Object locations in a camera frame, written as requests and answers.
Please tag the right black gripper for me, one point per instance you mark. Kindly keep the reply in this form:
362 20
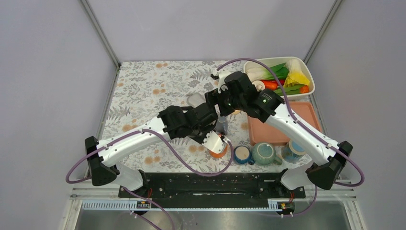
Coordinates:
214 95

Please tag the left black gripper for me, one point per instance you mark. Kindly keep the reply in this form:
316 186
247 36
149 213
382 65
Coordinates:
208 128

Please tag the small grey mug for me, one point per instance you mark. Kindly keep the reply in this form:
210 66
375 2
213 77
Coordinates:
222 125

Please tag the dark blue mug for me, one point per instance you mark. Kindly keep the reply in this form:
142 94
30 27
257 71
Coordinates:
242 155

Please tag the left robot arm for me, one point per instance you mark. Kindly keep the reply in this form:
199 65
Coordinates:
104 156

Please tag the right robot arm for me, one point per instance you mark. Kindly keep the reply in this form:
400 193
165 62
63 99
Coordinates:
328 156

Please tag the teal green glazed mug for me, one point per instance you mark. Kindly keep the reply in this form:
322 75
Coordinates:
263 153

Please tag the blue butterfly mug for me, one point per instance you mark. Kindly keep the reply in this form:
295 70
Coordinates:
292 152

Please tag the toy white mushroom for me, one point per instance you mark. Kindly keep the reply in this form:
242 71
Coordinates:
259 85

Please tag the toy carrot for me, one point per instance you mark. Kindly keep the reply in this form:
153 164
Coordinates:
270 84

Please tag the pink plastic tray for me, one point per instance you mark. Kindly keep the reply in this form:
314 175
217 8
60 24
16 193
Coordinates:
261 132

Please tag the white rectangular bin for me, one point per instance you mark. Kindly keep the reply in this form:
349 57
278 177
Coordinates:
256 72

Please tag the toy green pea pod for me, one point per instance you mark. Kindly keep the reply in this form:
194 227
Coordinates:
296 89

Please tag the toy napa cabbage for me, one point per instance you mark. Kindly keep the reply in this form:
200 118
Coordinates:
294 68

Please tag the floral tablecloth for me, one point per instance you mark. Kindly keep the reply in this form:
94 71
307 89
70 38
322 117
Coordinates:
145 88

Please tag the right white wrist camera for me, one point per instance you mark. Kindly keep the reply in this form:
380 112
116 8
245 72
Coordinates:
223 78

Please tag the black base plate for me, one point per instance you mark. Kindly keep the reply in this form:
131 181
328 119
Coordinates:
228 190

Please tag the white slotted cable duct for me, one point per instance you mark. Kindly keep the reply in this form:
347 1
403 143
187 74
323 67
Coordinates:
137 205

